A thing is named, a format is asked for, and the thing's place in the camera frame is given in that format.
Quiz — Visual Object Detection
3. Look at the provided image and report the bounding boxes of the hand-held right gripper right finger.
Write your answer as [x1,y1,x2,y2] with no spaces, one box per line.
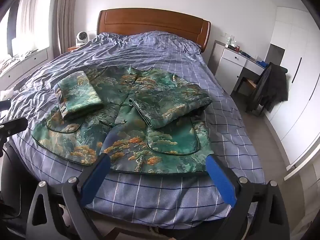
[205,155,290,240]

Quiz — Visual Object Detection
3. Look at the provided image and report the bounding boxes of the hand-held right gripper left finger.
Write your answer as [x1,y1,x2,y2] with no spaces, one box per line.
[26,152,112,240]

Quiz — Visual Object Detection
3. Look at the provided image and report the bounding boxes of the green brocade jacket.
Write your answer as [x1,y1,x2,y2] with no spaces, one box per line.
[31,65,215,175]

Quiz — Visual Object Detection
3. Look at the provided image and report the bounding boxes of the white window bench cabinet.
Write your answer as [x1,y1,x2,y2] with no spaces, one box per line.
[0,47,54,90]

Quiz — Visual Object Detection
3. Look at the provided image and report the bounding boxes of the sheer white curtain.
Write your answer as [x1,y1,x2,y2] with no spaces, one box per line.
[15,0,40,55]

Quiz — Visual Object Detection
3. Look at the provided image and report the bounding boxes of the small white fan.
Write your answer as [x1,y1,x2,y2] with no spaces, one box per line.
[76,31,88,46]

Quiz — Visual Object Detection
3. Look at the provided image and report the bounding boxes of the chair with black jacket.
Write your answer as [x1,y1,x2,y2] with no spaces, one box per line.
[246,62,289,113]

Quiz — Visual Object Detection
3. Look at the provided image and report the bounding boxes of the brown curtain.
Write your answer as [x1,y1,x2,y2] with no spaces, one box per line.
[54,0,80,55]

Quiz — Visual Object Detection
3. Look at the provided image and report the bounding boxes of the white desk with drawer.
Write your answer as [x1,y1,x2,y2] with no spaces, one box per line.
[214,40,267,95]

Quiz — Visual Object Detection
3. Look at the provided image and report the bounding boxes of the white wardrobe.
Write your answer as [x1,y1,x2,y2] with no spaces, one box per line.
[262,5,320,173]

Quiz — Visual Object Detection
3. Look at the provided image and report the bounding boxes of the blue checked duvet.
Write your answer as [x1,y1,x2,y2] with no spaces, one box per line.
[0,31,266,224]

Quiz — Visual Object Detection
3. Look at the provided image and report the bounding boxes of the bottles on desk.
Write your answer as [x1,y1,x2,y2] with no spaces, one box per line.
[225,36,241,50]

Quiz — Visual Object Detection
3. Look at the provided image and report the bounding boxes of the wooden headboard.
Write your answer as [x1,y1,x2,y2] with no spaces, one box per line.
[97,8,211,53]

